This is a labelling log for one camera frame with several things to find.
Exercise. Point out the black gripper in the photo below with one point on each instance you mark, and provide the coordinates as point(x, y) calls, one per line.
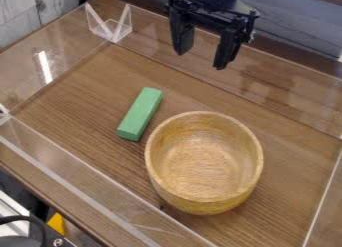
point(215, 15)

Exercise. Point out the green rectangular block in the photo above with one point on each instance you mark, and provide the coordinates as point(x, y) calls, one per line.
point(139, 114)

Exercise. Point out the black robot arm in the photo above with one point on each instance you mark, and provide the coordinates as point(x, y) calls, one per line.
point(227, 17)

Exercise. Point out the brown wooden bowl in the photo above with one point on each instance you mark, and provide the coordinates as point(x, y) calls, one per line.
point(205, 162)

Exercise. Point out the yellow warning label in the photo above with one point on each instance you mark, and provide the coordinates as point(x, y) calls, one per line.
point(56, 223)

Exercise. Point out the clear acrylic corner bracket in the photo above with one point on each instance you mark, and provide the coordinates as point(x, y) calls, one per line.
point(110, 29)

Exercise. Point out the clear acrylic front wall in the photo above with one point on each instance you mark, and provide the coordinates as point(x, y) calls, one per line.
point(94, 201)

